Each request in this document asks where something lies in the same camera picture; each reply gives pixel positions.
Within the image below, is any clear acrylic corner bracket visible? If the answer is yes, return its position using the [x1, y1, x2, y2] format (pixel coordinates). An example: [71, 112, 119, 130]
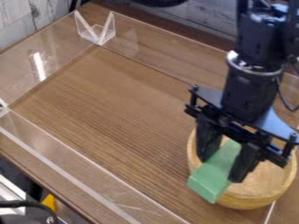
[74, 10, 116, 46]

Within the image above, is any black cable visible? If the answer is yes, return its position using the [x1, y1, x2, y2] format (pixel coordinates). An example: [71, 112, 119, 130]
[0, 199, 56, 224]

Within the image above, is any light wooden bowl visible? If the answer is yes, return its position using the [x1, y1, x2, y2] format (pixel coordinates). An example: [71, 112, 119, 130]
[187, 130, 298, 210]

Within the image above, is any black device with yellow part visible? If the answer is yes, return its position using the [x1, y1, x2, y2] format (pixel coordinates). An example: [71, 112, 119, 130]
[0, 157, 72, 224]

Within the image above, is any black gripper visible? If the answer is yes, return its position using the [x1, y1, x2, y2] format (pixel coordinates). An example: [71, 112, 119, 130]
[186, 51, 299, 183]

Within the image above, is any clear acrylic enclosure wall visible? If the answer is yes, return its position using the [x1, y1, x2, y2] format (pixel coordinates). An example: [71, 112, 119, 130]
[0, 15, 299, 224]

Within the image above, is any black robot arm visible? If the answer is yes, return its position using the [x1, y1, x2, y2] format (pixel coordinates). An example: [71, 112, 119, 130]
[186, 0, 299, 183]

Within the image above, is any green rectangular block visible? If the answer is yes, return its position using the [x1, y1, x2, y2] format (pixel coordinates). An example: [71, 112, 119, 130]
[187, 138, 240, 204]

